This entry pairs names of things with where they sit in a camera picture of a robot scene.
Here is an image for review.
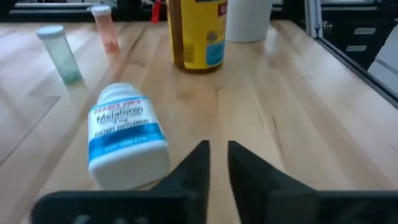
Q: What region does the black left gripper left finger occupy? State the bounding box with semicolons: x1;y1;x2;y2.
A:
150;139;211;224

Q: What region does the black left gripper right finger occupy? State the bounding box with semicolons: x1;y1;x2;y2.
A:
228;140;320;224

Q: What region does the white melatonin bottle blue label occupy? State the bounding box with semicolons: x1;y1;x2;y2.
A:
87;82;171;191

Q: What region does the amber bottle yellow cap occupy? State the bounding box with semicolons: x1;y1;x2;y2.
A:
165;0;229;75

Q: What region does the red plastic vial white cap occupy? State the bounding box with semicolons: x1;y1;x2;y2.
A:
91;4;121;54

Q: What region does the artificial green plant white pot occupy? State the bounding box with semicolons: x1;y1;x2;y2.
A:
225;0;274;44

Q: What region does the black drawer cabinet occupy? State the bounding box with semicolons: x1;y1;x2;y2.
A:
322;17;398;71

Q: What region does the green plastic vial white cap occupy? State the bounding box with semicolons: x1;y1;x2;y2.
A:
36;24;84;86

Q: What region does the silver aluminium extrusion post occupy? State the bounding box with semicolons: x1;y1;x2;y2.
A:
303;0;323;40

